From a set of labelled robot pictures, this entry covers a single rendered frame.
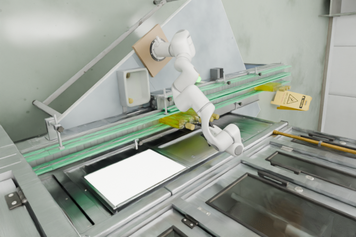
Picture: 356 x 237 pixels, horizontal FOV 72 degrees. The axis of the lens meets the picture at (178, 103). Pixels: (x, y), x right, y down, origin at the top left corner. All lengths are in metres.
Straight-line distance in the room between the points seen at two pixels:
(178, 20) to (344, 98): 5.93
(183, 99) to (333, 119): 6.54
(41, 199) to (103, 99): 1.03
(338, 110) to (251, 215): 6.45
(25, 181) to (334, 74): 7.01
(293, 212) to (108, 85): 1.15
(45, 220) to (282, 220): 0.83
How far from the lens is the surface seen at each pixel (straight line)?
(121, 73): 1.52
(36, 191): 0.62
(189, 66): 1.21
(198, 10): 2.03
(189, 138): 1.62
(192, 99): 1.13
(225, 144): 1.12
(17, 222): 0.58
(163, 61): 1.74
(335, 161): 1.56
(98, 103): 1.53
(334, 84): 7.28
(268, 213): 1.11
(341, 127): 7.51
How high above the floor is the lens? 2.12
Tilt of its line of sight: 46 degrees down
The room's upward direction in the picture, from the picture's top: 103 degrees clockwise
